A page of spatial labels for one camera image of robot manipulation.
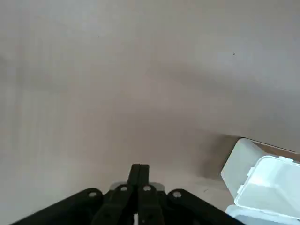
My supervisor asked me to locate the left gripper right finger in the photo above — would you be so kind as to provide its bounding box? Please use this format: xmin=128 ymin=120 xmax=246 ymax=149
xmin=138 ymin=164 xmax=247 ymax=225

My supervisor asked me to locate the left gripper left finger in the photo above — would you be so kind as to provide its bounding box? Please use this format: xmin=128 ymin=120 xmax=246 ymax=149
xmin=9 ymin=164 xmax=141 ymax=225

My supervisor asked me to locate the white plastic preservation box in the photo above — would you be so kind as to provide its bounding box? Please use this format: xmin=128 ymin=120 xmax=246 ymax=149
xmin=220 ymin=137 xmax=300 ymax=225

